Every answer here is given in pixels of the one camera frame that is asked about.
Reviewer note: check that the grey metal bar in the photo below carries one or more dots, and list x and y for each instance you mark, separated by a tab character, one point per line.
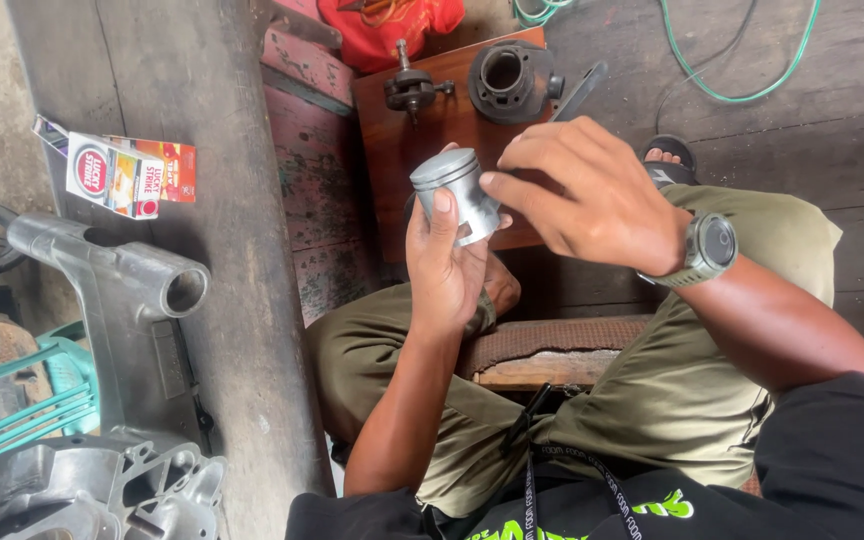
304	24

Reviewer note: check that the person's left hand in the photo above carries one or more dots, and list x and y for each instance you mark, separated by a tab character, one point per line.
443	285

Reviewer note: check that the red cloth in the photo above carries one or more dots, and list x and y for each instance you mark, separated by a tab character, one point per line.
387	34

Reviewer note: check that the olive green trousers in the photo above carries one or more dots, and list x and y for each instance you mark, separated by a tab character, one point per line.
664	390

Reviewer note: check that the worn pink wooden bench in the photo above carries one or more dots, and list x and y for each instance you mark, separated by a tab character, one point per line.
319	165

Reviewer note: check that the black printed shirt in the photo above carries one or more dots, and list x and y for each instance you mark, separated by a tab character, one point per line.
829	465

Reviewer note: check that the orange cigarette pack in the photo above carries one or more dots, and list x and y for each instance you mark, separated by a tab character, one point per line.
177	169

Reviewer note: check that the grey green wristwatch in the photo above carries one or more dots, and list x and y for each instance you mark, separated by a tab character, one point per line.
708	247

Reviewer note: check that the brown wooden board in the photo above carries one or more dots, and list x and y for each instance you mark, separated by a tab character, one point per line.
394	150

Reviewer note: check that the black sandal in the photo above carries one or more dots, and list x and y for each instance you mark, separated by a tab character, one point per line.
668	174

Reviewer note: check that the wooden stool with brown cushion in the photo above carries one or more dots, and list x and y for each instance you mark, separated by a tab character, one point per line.
552	349

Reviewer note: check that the person's right hand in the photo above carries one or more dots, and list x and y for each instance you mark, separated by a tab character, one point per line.
597	195

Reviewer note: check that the dark metal crankshaft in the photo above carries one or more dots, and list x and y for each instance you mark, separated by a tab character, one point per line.
411	88

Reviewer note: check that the small purple wrapper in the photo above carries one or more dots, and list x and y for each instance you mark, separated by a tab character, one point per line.
49	135

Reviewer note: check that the grey metal crankcase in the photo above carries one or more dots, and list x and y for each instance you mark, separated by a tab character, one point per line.
64	487

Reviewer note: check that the silver metal piston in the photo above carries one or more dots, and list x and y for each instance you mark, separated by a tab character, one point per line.
462	191

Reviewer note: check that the person's foot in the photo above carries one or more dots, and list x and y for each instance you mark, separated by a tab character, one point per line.
663	157

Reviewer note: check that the grey wooden plank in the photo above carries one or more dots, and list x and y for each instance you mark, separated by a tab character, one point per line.
252	315

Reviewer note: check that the black engine cylinder block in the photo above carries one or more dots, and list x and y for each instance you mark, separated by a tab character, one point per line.
511	90

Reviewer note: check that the white red cigarette pack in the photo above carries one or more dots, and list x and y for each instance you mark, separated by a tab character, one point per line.
113	176

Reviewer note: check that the teal plastic crate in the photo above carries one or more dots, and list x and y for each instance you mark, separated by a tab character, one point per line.
64	382

